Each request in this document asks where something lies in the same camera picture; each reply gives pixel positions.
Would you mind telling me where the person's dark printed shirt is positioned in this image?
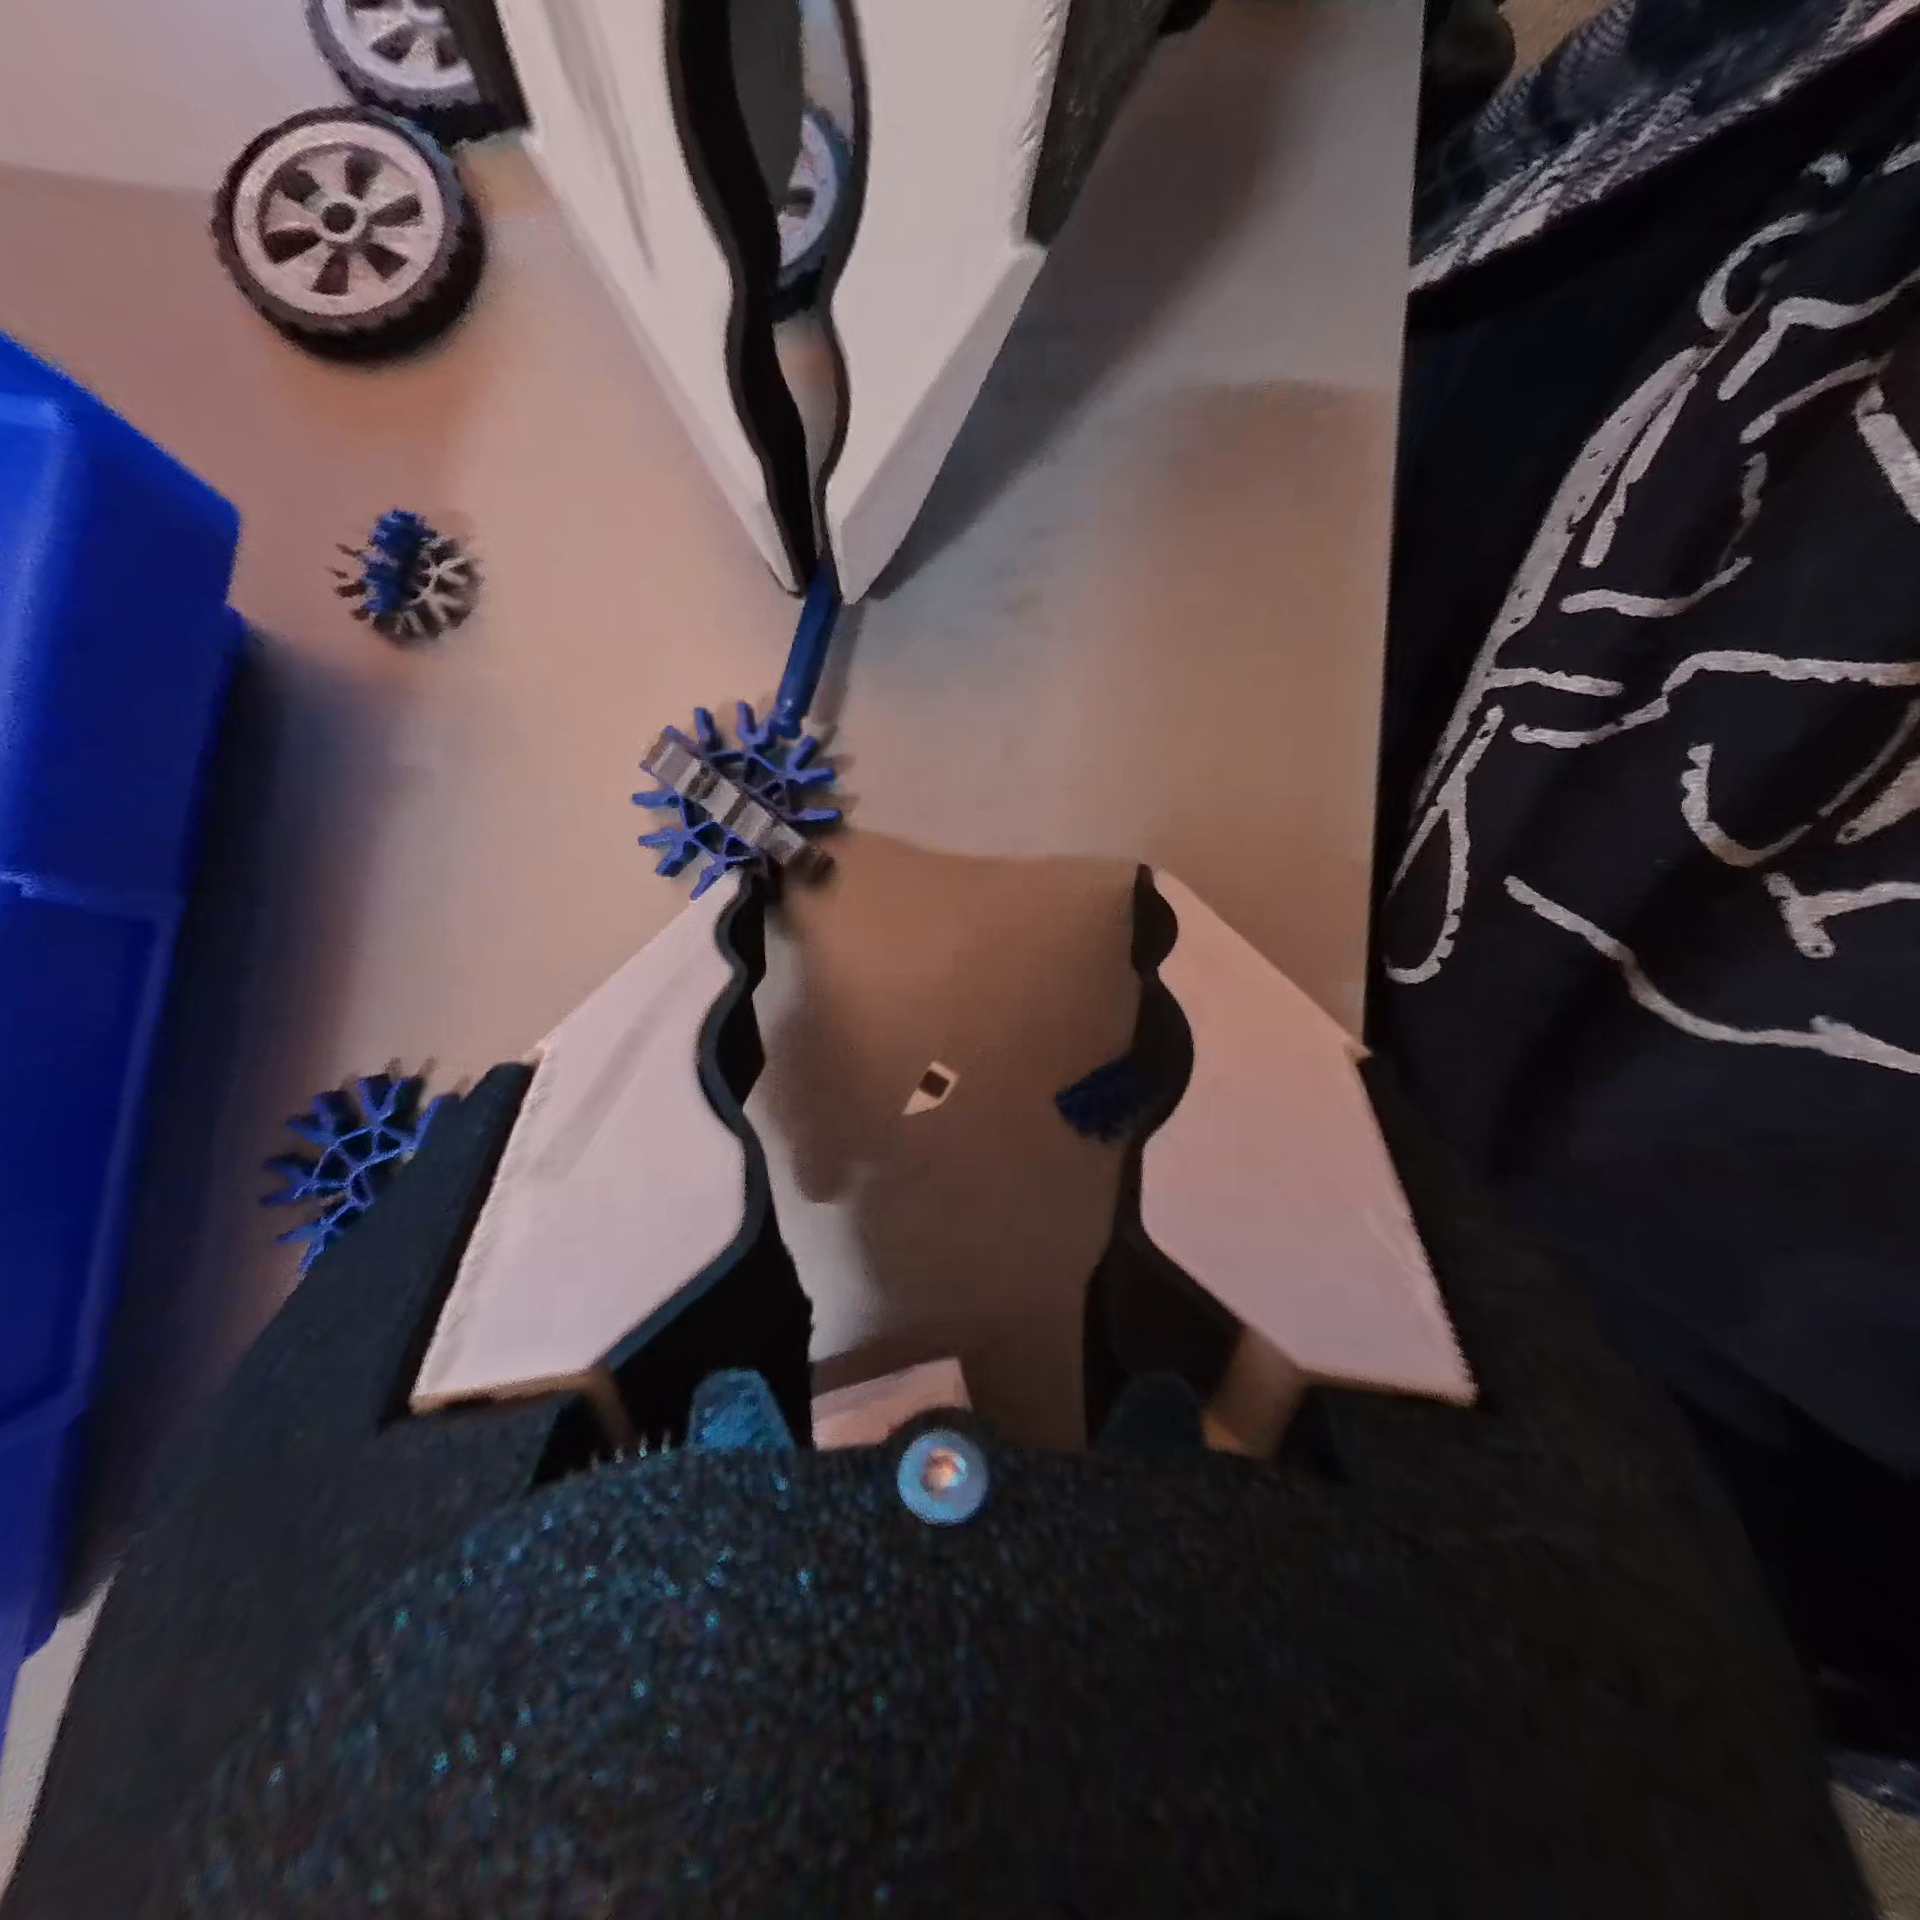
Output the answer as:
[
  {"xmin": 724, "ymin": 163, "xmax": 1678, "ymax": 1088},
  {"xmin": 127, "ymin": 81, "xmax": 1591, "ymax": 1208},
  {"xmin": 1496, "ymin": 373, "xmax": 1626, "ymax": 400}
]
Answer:
[{"xmin": 1376, "ymin": 180, "xmax": 1920, "ymax": 1802}]

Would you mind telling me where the small blue toy piece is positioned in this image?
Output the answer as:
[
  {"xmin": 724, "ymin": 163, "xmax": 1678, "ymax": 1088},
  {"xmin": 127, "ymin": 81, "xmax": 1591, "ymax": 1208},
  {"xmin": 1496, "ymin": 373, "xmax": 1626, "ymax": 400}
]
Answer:
[
  {"xmin": 1052, "ymin": 1052, "xmax": 1156, "ymax": 1148},
  {"xmin": 630, "ymin": 707, "xmax": 851, "ymax": 896},
  {"xmin": 332, "ymin": 505, "xmax": 482, "ymax": 644},
  {"xmin": 264, "ymin": 1061, "xmax": 452, "ymax": 1263}
]

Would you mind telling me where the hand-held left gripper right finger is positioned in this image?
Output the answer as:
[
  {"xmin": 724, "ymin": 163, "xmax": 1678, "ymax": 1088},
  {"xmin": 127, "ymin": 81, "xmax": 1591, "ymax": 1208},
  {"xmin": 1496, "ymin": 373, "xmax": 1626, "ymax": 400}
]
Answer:
[{"xmin": 1082, "ymin": 865, "xmax": 1478, "ymax": 1407}]

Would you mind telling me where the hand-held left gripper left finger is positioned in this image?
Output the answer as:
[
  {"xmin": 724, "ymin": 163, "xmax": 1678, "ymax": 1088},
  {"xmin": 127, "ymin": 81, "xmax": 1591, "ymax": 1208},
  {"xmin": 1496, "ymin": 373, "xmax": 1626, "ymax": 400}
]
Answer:
[{"xmin": 408, "ymin": 888, "xmax": 819, "ymax": 1412}]

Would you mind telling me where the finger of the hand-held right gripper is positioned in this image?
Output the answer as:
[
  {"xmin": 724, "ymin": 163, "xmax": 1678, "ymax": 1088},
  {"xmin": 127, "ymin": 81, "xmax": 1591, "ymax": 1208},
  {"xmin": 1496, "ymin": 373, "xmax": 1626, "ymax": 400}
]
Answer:
[
  {"xmin": 495, "ymin": 0, "xmax": 828, "ymax": 588},
  {"xmin": 787, "ymin": 0, "xmax": 1069, "ymax": 601}
]

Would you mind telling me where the blue plastic bin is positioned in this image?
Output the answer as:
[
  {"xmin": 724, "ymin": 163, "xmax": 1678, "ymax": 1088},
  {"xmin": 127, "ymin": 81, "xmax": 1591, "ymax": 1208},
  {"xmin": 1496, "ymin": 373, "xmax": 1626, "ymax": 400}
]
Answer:
[{"xmin": 0, "ymin": 331, "xmax": 250, "ymax": 1712}]

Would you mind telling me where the blue toy rod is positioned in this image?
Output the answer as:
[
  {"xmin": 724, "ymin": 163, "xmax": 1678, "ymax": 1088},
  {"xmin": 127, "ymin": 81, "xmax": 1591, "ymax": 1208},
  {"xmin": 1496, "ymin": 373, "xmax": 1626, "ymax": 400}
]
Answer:
[{"xmin": 766, "ymin": 565, "xmax": 848, "ymax": 736}]

